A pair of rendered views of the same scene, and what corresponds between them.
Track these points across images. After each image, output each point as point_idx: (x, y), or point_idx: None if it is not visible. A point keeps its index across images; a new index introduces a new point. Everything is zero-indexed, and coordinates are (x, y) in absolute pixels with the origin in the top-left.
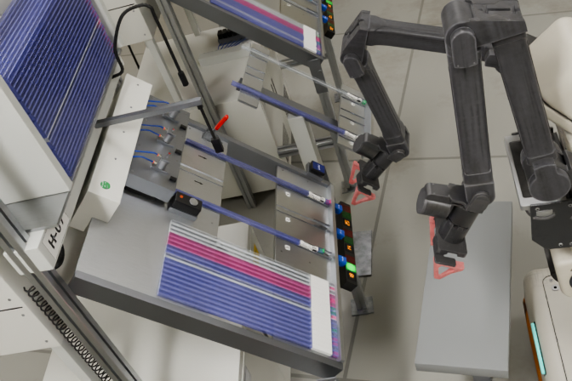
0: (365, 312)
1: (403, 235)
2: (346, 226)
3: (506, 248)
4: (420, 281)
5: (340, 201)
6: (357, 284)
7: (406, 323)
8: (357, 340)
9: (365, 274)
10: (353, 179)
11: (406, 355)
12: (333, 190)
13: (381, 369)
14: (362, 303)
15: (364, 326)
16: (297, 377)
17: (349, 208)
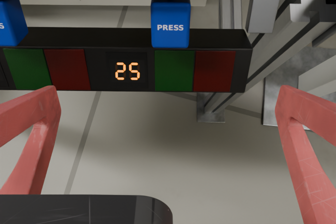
0: (198, 110)
1: (333, 183)
2: (101, 63)
3: None
4: (238, 195)
5: (248, 46)
6: (211, 102)
7: (171, 164)
8: (157, 95)
9: (264, 116)
10: (299, 125)
11: (123, 157)
12: None
13: (109, 122)
14: (205, 106)
15: (178, 107)
16: (119, 18)
17: (219, 87)
